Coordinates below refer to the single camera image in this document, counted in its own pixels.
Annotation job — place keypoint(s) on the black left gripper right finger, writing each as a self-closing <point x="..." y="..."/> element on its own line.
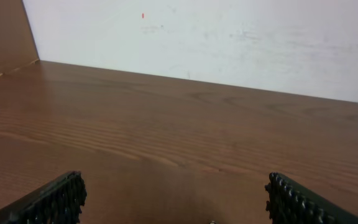
<point x="291" y="203"/>

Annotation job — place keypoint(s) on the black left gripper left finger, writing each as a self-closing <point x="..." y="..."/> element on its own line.
<point x="58" y="201"/>

